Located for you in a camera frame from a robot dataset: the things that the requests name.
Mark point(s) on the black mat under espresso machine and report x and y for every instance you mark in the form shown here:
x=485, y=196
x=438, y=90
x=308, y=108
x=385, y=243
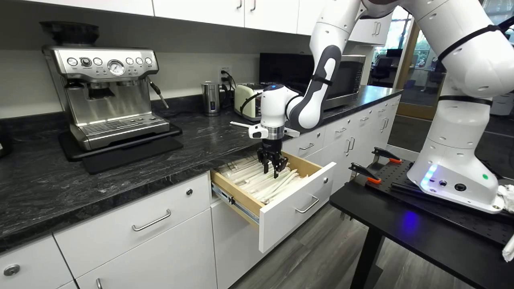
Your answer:
x=120, y=154

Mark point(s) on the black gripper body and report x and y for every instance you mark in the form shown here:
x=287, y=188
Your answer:
x=273, y=146

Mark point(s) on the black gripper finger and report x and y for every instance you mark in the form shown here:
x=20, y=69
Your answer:
x=279, y=164
x=263, y=156

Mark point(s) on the steel milk jug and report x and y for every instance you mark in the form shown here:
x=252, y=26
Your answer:
x=211, y=98

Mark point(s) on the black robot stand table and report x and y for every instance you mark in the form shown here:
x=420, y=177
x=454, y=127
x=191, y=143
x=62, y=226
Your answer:
x=459, y=239

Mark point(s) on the white upper wall cabinets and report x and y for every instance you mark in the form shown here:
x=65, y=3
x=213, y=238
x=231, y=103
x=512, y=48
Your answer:
x=293, y=16

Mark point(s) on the orange black clamp near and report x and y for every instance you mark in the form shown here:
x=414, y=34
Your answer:
x=369, y=173

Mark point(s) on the stainless steel espresso machine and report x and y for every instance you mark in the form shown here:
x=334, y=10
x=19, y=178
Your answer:
x=104, y=90

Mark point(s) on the white toaster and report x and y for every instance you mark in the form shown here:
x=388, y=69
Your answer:
x=248, y=101

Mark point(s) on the orange black clamp far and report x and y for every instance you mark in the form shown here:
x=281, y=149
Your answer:
x=385, y=153

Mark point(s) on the orange black clamp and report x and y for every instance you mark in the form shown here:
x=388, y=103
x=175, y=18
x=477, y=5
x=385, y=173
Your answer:
x=369, y=173
x=385, y=153

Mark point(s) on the white closed drawer front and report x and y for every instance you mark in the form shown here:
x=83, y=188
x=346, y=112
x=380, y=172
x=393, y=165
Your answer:
x=114, y=233

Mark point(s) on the white wrapped straws pile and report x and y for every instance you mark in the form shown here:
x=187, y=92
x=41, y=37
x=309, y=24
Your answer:
x=266, y=186

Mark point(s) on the open white wooden drawer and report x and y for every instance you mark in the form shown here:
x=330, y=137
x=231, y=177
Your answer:
x=276, y=220

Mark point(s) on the black microwave oven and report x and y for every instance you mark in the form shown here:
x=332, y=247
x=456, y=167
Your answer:
x=297, y=71

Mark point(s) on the white far base cabinets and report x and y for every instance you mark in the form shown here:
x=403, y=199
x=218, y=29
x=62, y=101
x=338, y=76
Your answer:
x=348, y=140

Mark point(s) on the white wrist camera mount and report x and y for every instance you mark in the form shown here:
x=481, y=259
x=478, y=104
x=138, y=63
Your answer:
x=268, y=130

